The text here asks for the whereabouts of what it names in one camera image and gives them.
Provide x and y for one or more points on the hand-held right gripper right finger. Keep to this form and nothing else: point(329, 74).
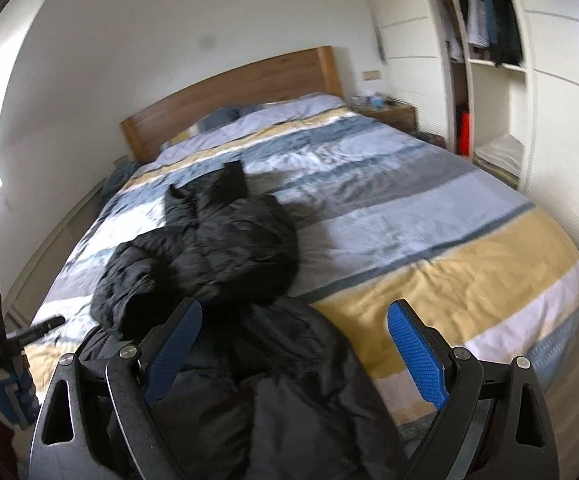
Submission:
point(417, 355)

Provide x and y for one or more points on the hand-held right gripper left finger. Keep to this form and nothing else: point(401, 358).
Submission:
point(174, 350)

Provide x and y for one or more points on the black puffer coat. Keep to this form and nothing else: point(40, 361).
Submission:
point(219, 250)

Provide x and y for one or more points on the folded clothes on shelves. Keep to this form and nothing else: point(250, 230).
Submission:
point(489, 5)

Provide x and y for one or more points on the bed with striped duvet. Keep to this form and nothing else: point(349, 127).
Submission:
point(394, 210)

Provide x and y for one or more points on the blue cloth pile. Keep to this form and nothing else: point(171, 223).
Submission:
point(118, 177)

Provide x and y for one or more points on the folded linen stack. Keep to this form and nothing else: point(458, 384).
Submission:
point(499, 160)

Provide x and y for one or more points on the striped pillow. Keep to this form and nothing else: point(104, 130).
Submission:
point(182, 135)

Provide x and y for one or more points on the red box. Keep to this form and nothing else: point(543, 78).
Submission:
point(464, 132)

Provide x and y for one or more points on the blue grey pillow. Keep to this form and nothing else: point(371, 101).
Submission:
point(224, 116)

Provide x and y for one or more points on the wooden nightstand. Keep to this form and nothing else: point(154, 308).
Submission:
point(392, 116)

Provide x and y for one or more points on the small blue container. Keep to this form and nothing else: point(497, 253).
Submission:
point(375, 102)

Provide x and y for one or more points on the wooden headboard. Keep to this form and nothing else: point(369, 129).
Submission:
point(229, 95)

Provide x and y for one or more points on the white wardrobe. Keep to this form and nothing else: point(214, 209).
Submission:
point(559, 110)

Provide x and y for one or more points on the beige wall switch plate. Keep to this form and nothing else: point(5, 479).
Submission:
point(371, 76)

